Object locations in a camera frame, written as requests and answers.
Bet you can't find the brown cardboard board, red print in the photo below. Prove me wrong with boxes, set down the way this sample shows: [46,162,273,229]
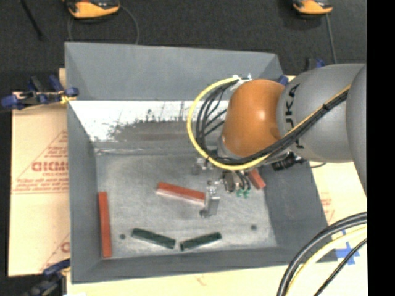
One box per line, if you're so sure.
[7,99,368,278]

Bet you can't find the grey metal bin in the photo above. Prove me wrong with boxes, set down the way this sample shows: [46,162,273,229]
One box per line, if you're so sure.
[64,41,333,284]

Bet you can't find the red-brown flat block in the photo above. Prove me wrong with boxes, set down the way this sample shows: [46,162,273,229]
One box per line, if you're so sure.
[98,191,113,259]
[155,181,207,207]
[247,168,267,191]

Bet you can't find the dark green flat block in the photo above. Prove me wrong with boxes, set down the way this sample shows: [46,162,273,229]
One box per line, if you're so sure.
[130,228,177,250]
[179,232,223,252]

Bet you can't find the black cylinder on white bracket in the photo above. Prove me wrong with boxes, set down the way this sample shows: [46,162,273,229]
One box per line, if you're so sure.
[270,151,304,172]

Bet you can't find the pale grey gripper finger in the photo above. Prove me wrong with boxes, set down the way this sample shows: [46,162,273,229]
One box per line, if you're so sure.
[199,195,212,218]
[207,195,221,218]

